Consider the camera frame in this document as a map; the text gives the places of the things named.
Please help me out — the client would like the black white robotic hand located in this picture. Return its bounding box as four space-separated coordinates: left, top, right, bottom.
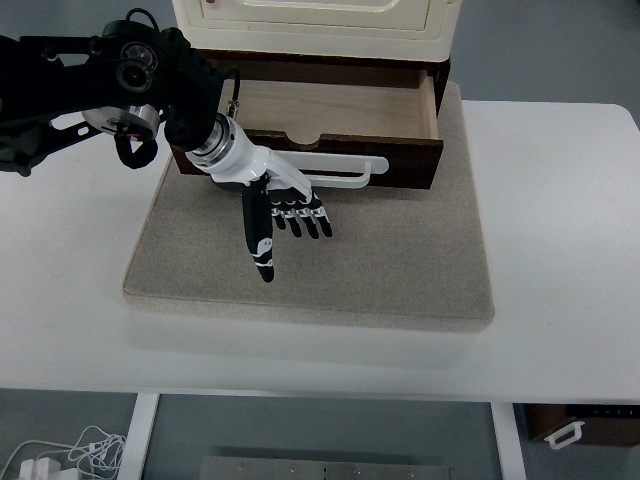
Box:
186 114 333 282

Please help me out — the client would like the dark wooden drawer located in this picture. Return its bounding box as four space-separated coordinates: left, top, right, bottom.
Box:
169 62 445 192

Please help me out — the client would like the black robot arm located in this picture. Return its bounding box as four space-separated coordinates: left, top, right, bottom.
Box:
1 17 240 177

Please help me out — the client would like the cream upper cabinet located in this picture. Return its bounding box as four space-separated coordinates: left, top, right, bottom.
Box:
173 0 462 62

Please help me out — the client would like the beige square cushion pad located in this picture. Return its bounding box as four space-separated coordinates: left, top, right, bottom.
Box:
123 83 495 332

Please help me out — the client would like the white table leg left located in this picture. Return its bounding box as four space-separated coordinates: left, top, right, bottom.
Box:
117 393 160 480

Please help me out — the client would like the white table leg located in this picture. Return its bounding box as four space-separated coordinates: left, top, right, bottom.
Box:
117 393 160 480
490 402 527 480

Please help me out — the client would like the white table leg right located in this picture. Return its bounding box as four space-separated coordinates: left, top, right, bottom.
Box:
490 402 527 480

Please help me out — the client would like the white power adapter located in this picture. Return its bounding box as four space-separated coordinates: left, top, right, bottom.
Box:
18 457 61 480

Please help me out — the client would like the white drawer handle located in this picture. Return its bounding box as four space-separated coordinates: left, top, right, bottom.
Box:
273 150 389 189

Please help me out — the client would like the white cable on floor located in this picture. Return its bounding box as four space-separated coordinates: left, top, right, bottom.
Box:
0 425 128 480

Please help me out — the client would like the brown box with white handle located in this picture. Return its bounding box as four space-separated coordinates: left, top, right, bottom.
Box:
524 404 639 450

